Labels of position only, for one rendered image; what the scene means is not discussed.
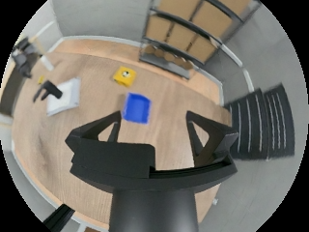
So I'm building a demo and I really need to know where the blue square bin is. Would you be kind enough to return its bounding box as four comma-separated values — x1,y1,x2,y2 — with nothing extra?
125,94,154,127

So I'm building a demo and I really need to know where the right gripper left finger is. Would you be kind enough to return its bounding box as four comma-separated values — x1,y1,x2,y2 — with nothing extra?
69,111,123,142

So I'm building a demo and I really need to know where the white bottle with black cap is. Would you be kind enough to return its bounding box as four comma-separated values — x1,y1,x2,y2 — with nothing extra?
42,53,55,71

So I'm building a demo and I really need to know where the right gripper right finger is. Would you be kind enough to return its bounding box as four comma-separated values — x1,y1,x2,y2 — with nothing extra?
185,109,239,166

